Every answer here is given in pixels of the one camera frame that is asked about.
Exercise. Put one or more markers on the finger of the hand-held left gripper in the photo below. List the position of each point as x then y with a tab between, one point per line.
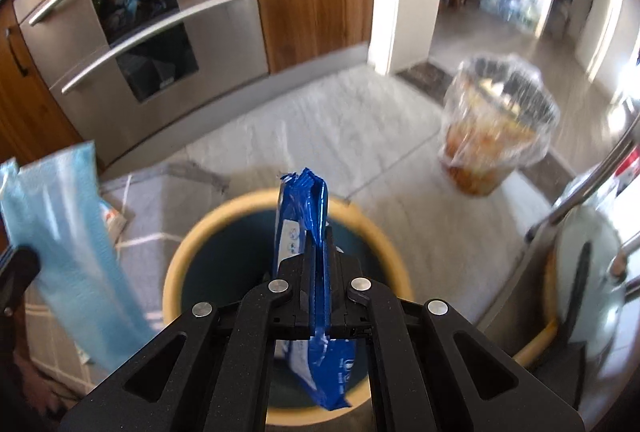
20	277

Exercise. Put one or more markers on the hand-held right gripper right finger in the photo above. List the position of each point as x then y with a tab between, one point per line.
345	282

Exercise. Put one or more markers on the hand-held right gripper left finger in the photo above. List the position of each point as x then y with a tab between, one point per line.
295	282

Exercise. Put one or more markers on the blue face mask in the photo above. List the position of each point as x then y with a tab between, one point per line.
65	237

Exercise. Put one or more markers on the blue bin with yellow rim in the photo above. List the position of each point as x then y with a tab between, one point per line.
225	262

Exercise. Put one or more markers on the blue wipes packet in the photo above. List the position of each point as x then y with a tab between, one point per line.
305	207

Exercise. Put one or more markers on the white cartoon medicine box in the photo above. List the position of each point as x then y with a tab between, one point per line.
117	222

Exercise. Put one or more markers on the grey plaid blanket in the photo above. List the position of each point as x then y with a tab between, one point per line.
150	222

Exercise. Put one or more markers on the bin lined with clear bag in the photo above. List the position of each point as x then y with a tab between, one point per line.
480	162

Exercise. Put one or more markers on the yellow basin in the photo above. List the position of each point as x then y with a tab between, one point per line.
542	342

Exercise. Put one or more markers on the stainless steel oven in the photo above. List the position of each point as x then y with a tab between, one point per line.
210	42

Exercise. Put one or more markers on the glass pan lid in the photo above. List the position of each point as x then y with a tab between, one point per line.
600	312

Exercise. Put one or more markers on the white red plastic bag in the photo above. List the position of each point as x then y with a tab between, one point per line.
631	169

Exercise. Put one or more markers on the cluster of water jugs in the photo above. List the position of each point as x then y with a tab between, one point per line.
512	2

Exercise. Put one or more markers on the chrome rack frame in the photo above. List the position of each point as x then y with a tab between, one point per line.
575	197

